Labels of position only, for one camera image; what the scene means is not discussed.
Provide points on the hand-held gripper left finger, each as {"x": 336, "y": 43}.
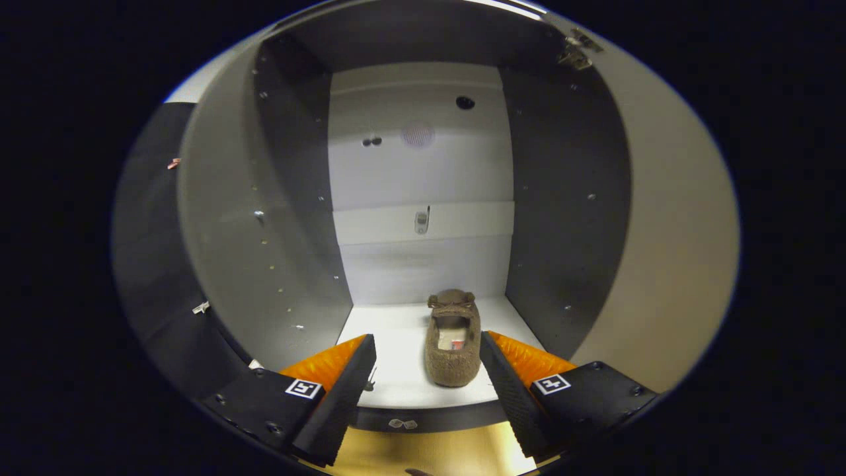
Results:
{"x": 340, "y": 396}

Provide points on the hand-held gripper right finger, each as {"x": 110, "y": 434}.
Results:
{"x": 515, "y": 396}

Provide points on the brown fuzzy shoe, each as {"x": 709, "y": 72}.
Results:
{"x": 451, "y": 367}

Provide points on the grey shoe cabinet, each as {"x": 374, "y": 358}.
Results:
{"x": 568, "y": 231}

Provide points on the beige shoe cabinet door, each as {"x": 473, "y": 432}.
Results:
{"x": 667, "y": 264}

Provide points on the metal door hinge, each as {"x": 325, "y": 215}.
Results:
{"x": 576, "y": 49}

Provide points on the small white clip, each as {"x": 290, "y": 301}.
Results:
{"x": 201, "y": 307}

